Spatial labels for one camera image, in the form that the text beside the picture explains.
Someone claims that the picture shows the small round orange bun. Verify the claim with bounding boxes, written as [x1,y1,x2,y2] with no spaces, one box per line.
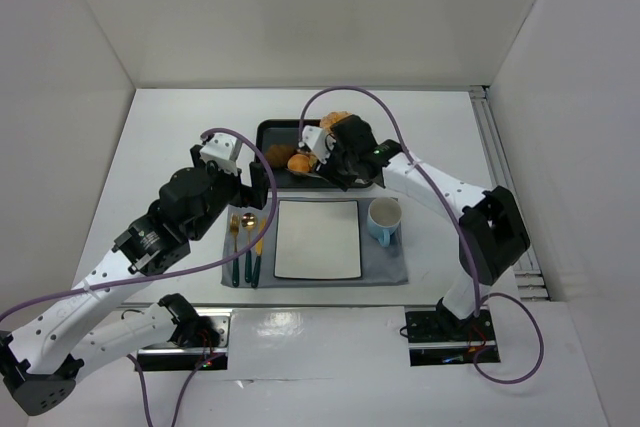
[286,154,311,174]

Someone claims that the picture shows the metal tongs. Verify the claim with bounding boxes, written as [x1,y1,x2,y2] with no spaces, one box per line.
[286,168,324,180]

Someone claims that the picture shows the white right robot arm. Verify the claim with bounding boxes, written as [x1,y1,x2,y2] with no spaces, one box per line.
[299,115,531,322]

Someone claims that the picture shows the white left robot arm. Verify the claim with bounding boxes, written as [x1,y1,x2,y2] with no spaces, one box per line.
[1,145,275,416]

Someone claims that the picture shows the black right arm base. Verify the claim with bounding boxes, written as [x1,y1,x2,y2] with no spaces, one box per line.
[399,309,501,367]

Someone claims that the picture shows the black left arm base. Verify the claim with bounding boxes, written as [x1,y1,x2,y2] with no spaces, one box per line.
[135,294,231,372]

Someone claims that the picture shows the dark brown croissant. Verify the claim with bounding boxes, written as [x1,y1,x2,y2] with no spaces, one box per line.
[264,144,296,169]

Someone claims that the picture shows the grey cloth placemat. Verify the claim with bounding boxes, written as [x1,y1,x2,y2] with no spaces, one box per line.
[221,196,411,290]

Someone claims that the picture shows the orange sugared round cake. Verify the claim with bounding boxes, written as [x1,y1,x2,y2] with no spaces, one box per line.
[320,111,351,131]

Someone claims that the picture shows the light blue mug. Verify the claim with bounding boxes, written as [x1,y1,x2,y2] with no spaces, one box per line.
[367,197,402,248]

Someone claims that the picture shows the white square plate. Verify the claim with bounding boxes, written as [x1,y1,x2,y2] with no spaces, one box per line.
[274,200,362,281]

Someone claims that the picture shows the gold spoon green handle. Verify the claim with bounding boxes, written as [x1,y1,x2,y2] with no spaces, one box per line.
[241,212,257,284]

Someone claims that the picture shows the gold fork green handle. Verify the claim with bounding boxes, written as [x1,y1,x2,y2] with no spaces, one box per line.
[229,214,240,288]

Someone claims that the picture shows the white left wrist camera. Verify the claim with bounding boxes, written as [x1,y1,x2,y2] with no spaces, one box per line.
[200,133,242,176]

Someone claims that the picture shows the gold knife green handle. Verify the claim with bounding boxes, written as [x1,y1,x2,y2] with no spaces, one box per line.
[250,219,266,289]

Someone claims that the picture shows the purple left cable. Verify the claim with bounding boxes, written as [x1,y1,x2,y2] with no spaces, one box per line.
[0,127,278,427]

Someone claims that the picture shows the purple cable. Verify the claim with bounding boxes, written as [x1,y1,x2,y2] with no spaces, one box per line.
[299,85,545,387]
[0,127,278,427]

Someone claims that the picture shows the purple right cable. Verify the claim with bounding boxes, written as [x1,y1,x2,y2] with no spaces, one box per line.
[299,85,545,387]

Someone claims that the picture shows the aluminium rail frame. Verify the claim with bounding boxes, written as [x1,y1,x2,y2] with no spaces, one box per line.
[469,86,551,302]

